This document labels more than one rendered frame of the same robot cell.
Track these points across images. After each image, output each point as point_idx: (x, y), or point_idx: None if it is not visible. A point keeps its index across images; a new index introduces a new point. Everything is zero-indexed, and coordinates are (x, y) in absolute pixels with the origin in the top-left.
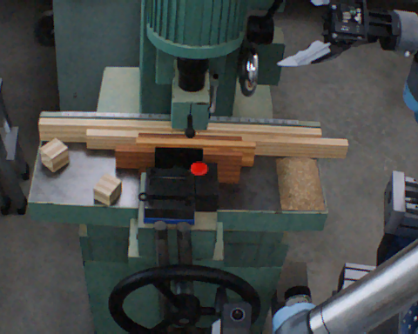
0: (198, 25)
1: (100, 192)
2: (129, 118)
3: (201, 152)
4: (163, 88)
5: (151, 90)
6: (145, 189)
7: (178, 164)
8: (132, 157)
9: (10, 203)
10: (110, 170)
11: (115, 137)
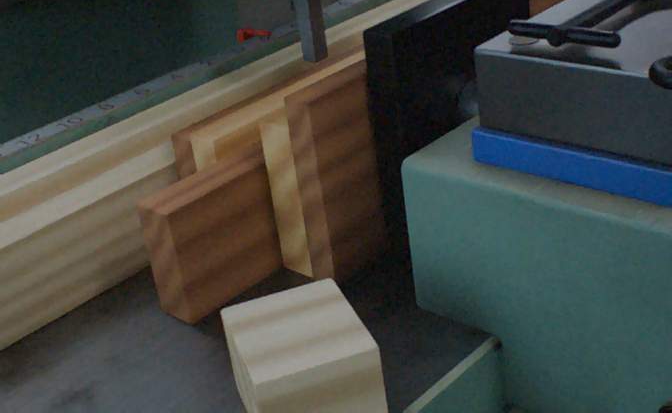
0: None
1: (317, 376)
2: (71, 135)
3: None
4: (40, 108)
5: (3, 140)
6: (622, 69)
7: (471, 76)
8: (245, 214)
9: None
10: (183, 347)
11: (83, 218)
